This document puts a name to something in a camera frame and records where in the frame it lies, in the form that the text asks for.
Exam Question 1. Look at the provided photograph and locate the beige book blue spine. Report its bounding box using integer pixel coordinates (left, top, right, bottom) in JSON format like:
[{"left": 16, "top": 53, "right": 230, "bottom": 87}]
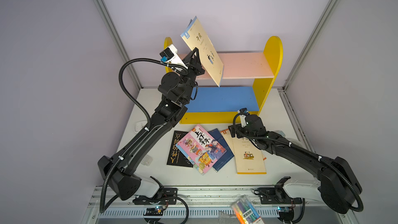
[{"left": 181, "top": 16, "right": 224, "bottom": 87}]

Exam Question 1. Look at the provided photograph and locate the pink cartoon cover book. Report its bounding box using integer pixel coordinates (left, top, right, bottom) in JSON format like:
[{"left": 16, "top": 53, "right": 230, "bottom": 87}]
[{"left": 176, "top": 124, "right": 221, "bottom": 175}]

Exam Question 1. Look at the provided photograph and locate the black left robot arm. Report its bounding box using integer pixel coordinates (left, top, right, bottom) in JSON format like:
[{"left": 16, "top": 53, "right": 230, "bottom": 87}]
[{"left": 98, "top": 48, "right": 205, "bottom": 203}]

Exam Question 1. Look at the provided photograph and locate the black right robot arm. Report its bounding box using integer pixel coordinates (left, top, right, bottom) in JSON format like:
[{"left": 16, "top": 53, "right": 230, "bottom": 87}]
[{"left": 229, "top": 112, "right": 364, "bottom": 214}]

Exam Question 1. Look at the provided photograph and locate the dark blue book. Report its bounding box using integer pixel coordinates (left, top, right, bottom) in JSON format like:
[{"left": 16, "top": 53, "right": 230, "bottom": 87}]
[{"left": 209, "top": 129, "right": 234, "bottom": 172}]

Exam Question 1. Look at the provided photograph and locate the beige book orange border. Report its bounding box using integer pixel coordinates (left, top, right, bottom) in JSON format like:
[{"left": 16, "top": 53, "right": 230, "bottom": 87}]
[{"left": 221, "top": 130, "right": 266, "bottom": 161}]

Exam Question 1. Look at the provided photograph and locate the beige book yellow border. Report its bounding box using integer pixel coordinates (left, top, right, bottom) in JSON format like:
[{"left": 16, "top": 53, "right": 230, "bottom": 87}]
[{"left": 232, "top": 138, "right": 266, "bottom": 174}]

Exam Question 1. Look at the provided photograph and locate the light blue stapler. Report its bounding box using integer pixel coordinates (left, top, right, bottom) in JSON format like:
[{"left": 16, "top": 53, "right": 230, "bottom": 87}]
[{"left": 274, "top": 130, "right": 286, "bottom": 137}]

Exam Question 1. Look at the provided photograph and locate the yellow pink blue bookshelf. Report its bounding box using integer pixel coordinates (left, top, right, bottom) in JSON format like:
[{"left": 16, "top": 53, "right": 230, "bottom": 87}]
[{"left": 180, "top": 36, "right": 284, "bottom": 124}]

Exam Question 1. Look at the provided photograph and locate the clear tape roll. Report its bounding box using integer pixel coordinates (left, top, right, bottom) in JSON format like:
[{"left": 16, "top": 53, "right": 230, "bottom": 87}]
[{"left": 286, "top": 138, "right": 306, "bottom": 151}]

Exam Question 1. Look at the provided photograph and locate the black book gold lettering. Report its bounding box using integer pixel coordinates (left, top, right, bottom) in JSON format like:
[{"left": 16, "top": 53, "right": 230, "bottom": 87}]
[{"left": 166, "top": 131, "right": 193, "bottom": 168}]

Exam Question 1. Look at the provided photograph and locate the small white alarm clock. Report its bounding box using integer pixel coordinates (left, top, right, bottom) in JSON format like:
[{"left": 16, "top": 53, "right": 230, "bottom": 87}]
[{"left": 134, "top": 120, "right": 147, "bottom": 133}]

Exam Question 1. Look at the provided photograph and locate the pack of coloured markers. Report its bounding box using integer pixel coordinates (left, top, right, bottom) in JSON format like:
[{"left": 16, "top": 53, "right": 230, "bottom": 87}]
[{"left": 231, "top": 195, "right": 264, "bottom": 224}]

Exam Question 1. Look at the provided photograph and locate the clear plastic small box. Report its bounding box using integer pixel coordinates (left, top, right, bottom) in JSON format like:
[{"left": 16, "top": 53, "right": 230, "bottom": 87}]
[{"left": 140, "top": 155, "right": 153, "bottom": 167}]

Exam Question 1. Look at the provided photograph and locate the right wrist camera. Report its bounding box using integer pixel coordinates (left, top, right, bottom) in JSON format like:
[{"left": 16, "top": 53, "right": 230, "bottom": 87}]
[{"left": 238, "top": 108, "right": 250, "bottom": 127}]

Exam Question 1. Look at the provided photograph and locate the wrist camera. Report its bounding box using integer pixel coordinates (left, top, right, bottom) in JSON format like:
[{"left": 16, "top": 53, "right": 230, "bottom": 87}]
[
  {"left": 238, "top": 108, "right": 250, "bottom": 127},
  {"left": 160, "top": 44, "right": 188, "bottom": 68}
]

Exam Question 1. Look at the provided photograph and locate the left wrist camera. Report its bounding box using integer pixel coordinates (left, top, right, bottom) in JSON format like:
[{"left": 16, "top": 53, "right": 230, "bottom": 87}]
[{"left": 160, "top": 44, "right": 188, "bottom": 68}]

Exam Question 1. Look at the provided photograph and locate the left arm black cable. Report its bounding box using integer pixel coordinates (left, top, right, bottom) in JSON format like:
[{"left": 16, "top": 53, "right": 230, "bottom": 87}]
[{"left": 98, "top": 57, "right": 190, "bottom": 214}]

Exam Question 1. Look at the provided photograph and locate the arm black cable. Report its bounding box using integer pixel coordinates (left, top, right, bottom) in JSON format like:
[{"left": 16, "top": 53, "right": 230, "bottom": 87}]
[
  {"left": 233, "top": 112, "right": 364, "bottom": 213},
  {"left": 98, "top": 57, "right": 190, "bottom": 214}
]

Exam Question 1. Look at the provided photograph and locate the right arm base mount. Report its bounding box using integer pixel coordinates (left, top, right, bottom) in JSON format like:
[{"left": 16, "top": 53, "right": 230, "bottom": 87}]
[{"left": 253, "top": 176, "right": 303, "bottom": 206}]

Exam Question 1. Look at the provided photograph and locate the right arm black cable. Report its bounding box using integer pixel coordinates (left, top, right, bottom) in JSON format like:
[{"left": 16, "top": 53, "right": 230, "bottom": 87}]
[{"left": 233, "top": 112, "right": 364, "bottom": 213}]

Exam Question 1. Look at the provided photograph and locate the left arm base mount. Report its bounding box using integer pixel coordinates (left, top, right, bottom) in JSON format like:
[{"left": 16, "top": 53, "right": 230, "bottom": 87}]
[{"left": 132, "top": 188, "right": 178, "bottom": 216}]

